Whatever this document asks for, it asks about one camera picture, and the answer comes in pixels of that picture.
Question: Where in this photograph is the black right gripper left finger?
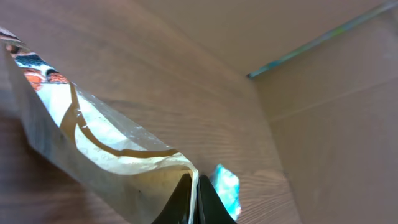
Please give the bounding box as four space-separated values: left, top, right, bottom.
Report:
152 174 192 224

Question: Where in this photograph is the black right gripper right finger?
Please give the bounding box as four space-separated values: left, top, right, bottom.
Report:
197 175 236 224

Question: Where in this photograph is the small teal tissue pack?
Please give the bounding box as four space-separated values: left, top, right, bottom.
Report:
210 164 242 221

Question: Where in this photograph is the beige plastic pouch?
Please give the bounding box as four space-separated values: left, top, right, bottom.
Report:
1 29 198 223

